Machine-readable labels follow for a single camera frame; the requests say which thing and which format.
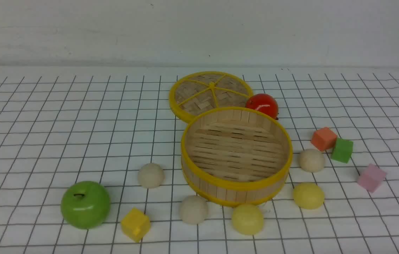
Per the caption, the red tomato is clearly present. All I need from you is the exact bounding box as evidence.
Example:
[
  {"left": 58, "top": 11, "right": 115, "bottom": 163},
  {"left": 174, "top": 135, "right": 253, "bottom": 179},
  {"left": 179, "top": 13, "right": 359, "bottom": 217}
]
[{"left": 246, "top": 93, "right": 279, "bottom": 120}]

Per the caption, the yellow foam cube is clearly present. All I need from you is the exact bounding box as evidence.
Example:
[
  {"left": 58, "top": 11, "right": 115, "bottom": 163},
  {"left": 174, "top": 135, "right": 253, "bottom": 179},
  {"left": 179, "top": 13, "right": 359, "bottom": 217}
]
[{"left": 120, "top": 207, "right": 150, "bottom": 242}]

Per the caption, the woven bamboo steamer lid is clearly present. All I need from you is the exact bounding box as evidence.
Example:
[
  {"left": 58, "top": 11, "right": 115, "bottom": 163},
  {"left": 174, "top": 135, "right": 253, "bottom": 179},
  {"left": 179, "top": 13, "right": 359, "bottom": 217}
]
[{"left": 168, "top": 71, "right": 254, "bottom": 123}]

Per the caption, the orange foam cube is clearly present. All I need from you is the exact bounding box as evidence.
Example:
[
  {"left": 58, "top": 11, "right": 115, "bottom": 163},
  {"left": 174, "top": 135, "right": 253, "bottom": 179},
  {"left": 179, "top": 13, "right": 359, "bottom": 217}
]
[{"left": 311, "top": 127, "right": 338, "bottom": 152}]

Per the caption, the bamboo steamer tray yellow rim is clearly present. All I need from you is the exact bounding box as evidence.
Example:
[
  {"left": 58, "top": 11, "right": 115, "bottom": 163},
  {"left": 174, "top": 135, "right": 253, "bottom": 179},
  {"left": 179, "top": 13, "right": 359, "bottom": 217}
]
[{"left": 180, "top": 107, "right": 293, "bottom": 206}]

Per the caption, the yellow bun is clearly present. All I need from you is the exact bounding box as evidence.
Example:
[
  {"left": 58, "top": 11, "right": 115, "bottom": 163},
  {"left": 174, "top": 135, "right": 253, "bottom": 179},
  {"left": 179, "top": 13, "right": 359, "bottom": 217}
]
[
  {"left": 293, "top": 183, "right": 325, "bottom": 210},
  {"left": 231, "top": 204, "right": 264, "bottom": 235}
]

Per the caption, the yellow bun front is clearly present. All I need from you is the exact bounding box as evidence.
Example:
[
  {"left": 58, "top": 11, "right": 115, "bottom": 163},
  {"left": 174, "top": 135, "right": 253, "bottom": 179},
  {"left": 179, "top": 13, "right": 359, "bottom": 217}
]
[{"left": 231, "top": 204, "right": 264, "bottom": 235}]

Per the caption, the white bun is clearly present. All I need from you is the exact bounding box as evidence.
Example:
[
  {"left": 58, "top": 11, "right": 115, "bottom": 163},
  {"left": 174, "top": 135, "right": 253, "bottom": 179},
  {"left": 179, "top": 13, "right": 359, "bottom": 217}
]
[
  {"left": 298, "top": 149, "right": 325, "bottom": 173},
  {"left": 179, "top": 195, "right": 209, "bottom": 225},
  {"left": 137, "top": 163, "right": 165, "bottom": 189}
]

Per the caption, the white bun front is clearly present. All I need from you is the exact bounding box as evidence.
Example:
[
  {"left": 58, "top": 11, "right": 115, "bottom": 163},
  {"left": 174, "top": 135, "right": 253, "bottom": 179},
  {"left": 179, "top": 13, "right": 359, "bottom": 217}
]
[{"left": 179, "top": 195, "right": 209, "bottom": 225}]

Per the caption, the pink foam cube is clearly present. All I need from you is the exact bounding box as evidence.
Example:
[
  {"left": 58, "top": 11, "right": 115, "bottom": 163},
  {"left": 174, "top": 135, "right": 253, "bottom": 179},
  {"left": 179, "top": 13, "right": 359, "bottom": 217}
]
[{"left": 357, "top": 164, "right": 387, "bottom": 193}]

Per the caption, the green foam cube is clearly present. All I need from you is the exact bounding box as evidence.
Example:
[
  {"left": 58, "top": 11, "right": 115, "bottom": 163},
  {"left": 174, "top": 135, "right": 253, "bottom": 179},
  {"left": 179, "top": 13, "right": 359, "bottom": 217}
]
[{"left": 331, "top": 137, "right": 353, "bottom": 163}]

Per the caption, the green apple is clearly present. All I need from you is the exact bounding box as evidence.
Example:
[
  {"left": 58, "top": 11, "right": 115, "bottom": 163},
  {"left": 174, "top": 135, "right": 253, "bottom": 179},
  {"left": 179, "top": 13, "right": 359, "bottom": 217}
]
[{"left": 60, "top": 181, "right": 111, "bottom": 229}]

